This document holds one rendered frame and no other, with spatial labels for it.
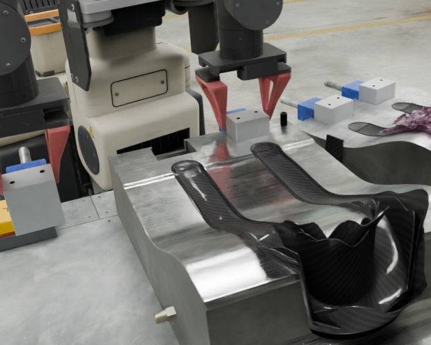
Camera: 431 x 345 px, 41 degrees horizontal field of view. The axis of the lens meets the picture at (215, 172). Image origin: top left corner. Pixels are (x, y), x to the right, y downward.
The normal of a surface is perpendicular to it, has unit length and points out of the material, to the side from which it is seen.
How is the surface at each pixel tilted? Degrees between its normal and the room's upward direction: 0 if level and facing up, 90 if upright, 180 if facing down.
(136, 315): 0
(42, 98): 2
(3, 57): 92
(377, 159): 90
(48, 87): 2
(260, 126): 90
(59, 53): 92
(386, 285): 23
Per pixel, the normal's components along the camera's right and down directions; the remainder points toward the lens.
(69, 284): -0.07, -0.88
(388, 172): -0.78, 0.34
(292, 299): 0.36, 0.31
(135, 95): 0.54, 0.48
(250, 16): 0.18, 0.44
